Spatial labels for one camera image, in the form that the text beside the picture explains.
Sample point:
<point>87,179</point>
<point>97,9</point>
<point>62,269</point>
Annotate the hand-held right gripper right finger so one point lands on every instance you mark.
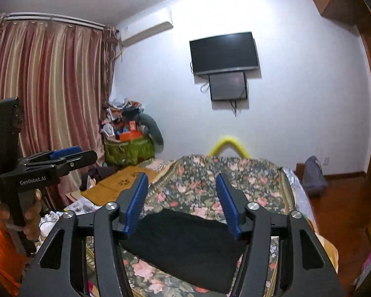
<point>230,207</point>

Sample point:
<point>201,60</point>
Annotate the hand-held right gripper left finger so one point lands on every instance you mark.
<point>136,204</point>

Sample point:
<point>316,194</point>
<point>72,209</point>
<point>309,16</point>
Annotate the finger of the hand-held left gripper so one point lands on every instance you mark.
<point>65,152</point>
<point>80,161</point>

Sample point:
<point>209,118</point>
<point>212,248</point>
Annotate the black t-shirt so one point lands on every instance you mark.
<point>185,241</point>

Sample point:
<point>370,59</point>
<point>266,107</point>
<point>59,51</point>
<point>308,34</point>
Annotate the dark clothes heap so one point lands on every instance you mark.
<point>95,176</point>

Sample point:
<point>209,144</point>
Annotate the person's left hand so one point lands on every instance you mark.
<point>34,210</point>

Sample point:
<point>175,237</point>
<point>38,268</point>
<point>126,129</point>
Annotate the wooden low table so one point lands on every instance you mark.
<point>117,182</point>

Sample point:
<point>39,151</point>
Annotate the floral blanket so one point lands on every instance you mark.
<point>188,185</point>

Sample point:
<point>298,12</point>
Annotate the orange box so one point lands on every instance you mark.
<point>129,136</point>

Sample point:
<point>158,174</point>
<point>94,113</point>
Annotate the striped pink curtain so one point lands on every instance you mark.
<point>49,99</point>

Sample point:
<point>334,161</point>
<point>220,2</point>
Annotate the yellow curved tube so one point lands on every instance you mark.
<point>228,144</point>

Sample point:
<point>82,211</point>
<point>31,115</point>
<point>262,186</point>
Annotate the pile of mixed clutter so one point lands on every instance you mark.
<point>123,114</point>

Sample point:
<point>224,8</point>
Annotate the grey cushion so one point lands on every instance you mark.
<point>153,130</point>

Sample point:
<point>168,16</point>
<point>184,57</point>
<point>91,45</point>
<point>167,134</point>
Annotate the grey backpack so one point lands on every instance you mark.
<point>313,176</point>

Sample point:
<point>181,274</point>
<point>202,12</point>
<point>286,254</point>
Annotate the white air conditioner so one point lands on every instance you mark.
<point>145,27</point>

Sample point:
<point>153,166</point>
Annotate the pink bag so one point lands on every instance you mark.
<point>369,266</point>

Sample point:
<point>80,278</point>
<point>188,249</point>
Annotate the wall socket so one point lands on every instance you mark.
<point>326,161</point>

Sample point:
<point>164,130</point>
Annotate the small wall monitor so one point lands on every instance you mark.
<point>228,86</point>

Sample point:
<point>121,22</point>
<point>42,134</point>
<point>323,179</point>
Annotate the curtain rail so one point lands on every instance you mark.
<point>49,20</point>

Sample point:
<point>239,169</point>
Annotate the black wall television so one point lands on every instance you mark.
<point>224,52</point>

